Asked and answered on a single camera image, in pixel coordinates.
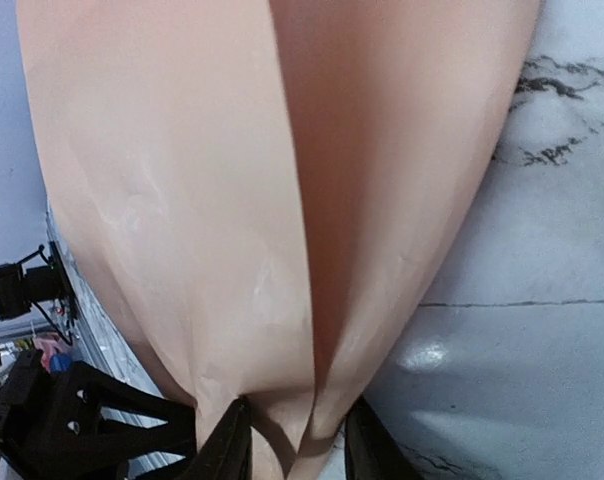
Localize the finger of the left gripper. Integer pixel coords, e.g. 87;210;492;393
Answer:
0;350;196;479

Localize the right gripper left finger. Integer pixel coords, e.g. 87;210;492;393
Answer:
177;397;252;480

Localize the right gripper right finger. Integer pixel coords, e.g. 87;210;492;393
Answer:
344;397;423;480

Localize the peach wrapping paper sheet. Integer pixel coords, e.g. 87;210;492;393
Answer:
16;1;540;479

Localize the blue object behind table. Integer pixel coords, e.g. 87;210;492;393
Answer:
49;353;73;374

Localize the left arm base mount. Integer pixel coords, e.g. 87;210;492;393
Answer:
0;242;78;346

